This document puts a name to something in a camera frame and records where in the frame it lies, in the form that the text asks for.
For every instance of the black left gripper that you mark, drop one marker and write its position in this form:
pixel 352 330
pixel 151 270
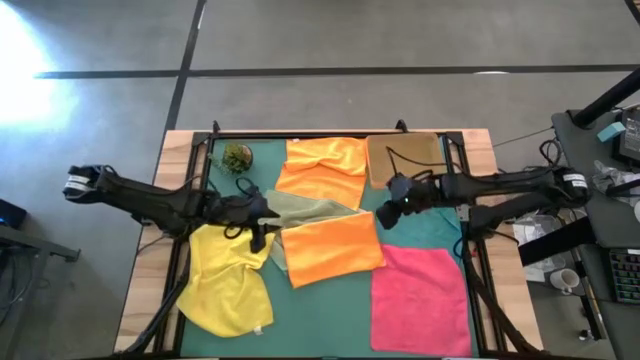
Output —
pixel 235 210

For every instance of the black box with blue light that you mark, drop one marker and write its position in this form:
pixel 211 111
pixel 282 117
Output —
pixel 12 215

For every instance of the orange microfiber towel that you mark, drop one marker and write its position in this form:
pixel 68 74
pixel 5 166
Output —
pixel 330 250
pixel 325 160

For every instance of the black metal table frame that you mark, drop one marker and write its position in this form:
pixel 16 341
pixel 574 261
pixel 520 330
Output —
pixel 250 135

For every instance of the yellow microfiber towel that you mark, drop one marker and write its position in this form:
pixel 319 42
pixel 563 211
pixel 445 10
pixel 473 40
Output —
pixel 225 290

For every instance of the crumpled clear plastic bag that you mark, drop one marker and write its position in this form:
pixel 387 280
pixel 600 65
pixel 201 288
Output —
pixel 607 175

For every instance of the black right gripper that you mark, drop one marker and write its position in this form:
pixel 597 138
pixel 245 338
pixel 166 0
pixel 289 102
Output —
pixel 425 192

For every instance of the black pole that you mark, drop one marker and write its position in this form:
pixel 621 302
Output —
pixel 607 98

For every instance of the black desk bar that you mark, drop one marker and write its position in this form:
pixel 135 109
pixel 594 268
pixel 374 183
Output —
pixel 555 242

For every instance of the small potted plant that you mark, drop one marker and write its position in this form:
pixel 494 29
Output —
pixel 236 158

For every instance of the pale grey-green microfiber towel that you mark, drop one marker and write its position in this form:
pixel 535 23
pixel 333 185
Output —
pixel 310 210

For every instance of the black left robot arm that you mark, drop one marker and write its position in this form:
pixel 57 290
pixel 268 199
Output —
pixel 150 200

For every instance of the green table mat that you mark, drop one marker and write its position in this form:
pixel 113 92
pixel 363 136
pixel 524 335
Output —
pixel 325 320

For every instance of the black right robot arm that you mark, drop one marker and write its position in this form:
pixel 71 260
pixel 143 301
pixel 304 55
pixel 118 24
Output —
pixel 500 185

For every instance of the keyboard with coloured keys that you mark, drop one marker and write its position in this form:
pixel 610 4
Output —
pixel 625 275

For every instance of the teal microfiber towel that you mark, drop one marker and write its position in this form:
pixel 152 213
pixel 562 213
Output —
pixel 430 227

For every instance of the black stand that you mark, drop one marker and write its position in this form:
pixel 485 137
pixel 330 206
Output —
pixel 40 247

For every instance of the dark grey desk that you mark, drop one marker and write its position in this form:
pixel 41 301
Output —
pixel 600 220

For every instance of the white mug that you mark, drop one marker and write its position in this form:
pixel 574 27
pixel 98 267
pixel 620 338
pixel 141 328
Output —
pixel 564 280

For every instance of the white papers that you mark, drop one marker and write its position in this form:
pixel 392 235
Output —
pixel 530 235

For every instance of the pink microfiber towel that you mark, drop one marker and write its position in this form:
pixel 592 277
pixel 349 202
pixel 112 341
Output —
pixel 420 305

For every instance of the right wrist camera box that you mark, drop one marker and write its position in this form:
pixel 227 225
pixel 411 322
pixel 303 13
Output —
pixel 389 216

